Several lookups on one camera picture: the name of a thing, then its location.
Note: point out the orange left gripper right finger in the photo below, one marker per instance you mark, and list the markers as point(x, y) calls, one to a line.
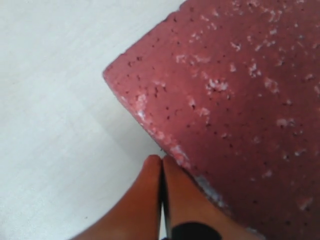
point(189, 215)

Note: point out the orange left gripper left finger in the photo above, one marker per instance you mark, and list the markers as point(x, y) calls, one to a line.
point(137, 215)

